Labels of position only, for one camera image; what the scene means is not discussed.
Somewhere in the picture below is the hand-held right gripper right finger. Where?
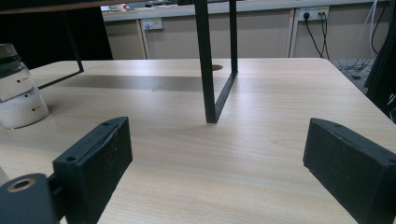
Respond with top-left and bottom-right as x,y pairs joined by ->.
303,117 -> 396,224

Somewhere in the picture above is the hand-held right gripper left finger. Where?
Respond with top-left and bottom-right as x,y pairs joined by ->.
51,116 -> 134,224

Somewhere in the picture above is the glass jar with metal lid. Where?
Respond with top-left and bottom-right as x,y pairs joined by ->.
0,43 -> 50,131

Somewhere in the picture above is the black metal shelf rack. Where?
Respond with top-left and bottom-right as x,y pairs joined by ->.
0,0 -> 239,124

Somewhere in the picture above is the black curtain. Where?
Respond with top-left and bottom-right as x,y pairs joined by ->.
363,0 -> 396,123
0,7 -> 114,70

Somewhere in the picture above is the black power cable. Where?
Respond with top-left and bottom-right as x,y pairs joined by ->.
318,12 -> 332,61
303,12 -> 325,59

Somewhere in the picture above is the white cable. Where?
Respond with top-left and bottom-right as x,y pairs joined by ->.
353,0 -> 379,60

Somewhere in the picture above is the white wall socket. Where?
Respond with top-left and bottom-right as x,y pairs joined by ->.
298,6 -> 331,22
140,18 -> 164,31

